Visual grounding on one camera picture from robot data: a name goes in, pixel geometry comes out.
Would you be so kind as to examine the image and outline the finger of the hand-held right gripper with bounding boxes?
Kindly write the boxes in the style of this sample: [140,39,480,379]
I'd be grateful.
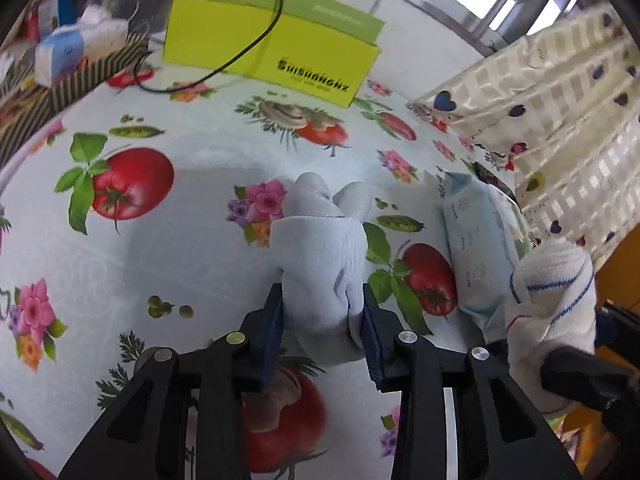
[540,346,636,411]
[594,300,640,348]

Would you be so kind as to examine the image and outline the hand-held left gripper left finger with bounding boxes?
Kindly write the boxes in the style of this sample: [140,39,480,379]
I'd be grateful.
[57,284,286,480]

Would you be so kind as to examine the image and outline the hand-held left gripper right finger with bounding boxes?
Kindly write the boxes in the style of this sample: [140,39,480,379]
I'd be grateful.
[360,284,583,480]

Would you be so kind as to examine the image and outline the white red-blue striped cloth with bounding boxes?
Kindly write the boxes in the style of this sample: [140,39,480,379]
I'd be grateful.
[504,237,598,416]

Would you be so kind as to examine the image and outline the light grey sock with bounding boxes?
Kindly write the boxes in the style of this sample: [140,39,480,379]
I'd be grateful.
[269,171,373,367]

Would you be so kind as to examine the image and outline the fruit print tablecloth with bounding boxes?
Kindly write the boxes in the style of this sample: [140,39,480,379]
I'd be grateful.
[0,72,566,480]

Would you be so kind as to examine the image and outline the pale blue wet wipes pack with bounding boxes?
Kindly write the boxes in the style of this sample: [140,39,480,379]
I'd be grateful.
[440,170,533,331]

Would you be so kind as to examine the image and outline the cream heart print curtain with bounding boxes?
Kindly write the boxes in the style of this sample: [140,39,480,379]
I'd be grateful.
[407,2,640,271]

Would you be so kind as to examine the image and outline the lime green paper box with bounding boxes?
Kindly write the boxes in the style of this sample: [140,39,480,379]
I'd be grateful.
[163,0,386,108]

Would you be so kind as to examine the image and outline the black gold striped box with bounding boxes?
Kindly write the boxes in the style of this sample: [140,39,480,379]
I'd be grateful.
[0,35,151,171]

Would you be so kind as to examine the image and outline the blue white tissue box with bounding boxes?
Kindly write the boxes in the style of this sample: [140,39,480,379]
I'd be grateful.
[34,20,130,88]

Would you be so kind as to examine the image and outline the blue white carton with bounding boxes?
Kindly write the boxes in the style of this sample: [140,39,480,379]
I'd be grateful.
[37,0,76,31]

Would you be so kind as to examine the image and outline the black cable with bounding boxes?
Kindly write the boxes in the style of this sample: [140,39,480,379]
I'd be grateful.
[135,0,286,93]

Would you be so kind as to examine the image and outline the metal window frame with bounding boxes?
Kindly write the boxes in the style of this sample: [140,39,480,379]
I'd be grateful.
[360,0,601,56]

